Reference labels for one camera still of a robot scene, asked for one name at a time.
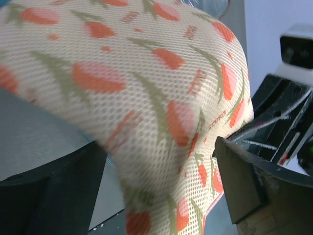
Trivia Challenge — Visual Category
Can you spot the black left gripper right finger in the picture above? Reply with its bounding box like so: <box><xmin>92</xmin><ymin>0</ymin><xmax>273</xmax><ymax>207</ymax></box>
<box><xmin>214</xmin><ymin>137</ymin><xmax>313</xmax><ymax>235</ymax></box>

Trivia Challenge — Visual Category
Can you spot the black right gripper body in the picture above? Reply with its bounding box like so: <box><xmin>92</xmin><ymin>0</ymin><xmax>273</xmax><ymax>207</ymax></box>
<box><xmin>227</xmin><ymin>74</ymin><xmax>313</xmax><ymax>175</ymax></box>

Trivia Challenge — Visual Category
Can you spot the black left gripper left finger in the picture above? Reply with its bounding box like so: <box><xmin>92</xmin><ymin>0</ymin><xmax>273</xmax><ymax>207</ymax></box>
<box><xmin>0</xmin><ymin>143</ymin><xmax>106</xmax><ymax>235</ymax></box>

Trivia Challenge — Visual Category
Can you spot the floral mesh laundry bag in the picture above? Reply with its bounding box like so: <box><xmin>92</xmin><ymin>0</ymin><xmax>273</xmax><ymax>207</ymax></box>
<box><xmin>0</xmin><ymin>0</ymin><xmax>253</xmax><ymax>235</ymax></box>

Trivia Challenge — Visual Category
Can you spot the white insulated lunch bag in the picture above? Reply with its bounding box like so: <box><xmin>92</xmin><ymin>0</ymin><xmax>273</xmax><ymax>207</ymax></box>
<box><xmin>181</xmin><ymin>0</ymin><xmax>231</xmax><ymax>19</ymax></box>

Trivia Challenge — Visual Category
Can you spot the teal plastic basin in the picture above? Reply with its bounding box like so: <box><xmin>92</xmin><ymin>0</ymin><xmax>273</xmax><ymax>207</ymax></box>
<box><xmin>82</xmin><ymin>132</ymin><xmax>115</xmax><ymax>167</ymax></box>

